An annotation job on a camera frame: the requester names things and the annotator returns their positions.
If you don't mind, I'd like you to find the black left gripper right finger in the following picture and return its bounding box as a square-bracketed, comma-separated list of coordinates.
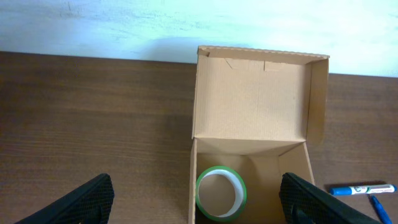
[279, 172, 378, 224]

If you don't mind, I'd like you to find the blue ballpoint pen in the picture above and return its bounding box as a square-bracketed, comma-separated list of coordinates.
[370, 195, 392, 224]

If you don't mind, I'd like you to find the cardboard box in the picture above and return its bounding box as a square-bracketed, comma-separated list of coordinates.
[188, 45, 329, 223]

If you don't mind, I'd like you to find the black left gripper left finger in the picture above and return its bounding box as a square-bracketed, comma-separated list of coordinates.
[18, 174, 114, 224]

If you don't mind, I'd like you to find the blue white marker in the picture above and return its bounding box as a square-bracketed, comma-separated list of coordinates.
[329, 184, 397, 196]

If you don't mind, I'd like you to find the green tape roll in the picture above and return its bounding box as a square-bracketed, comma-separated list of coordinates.
[195, 166, 247, 222]

